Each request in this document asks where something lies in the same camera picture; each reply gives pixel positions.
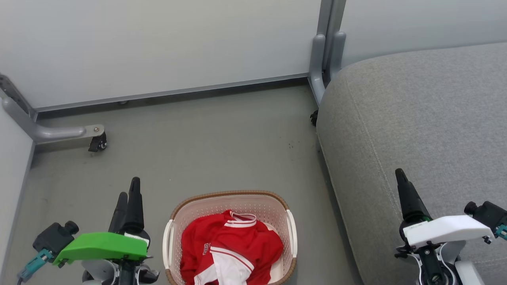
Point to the grey fabric sofa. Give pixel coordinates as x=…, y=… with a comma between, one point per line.
x=427, y=130

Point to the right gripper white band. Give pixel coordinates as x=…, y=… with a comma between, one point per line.
x=447, y=229

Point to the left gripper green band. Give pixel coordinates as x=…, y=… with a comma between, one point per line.
x=101, y=246

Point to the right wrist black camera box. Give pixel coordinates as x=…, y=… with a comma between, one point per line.
x=489, y=215

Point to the red jersey white striped collar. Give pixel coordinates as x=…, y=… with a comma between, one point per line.
x=237, y=237

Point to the grey partition base rail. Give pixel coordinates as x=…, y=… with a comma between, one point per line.
x=178, y=93

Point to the grey partition post with feet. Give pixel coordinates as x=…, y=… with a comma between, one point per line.
x=323, y=47

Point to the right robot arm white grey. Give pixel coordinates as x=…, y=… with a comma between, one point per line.
x=435, y=265

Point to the black caster wheel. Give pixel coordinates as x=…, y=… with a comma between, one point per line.
x=99, y=143
x=314, y=118

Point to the grey partition foot with plate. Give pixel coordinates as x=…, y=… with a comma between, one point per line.
x=47, y=132

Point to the white laundry basket brown rim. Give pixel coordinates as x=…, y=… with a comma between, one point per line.
x=206, y=209

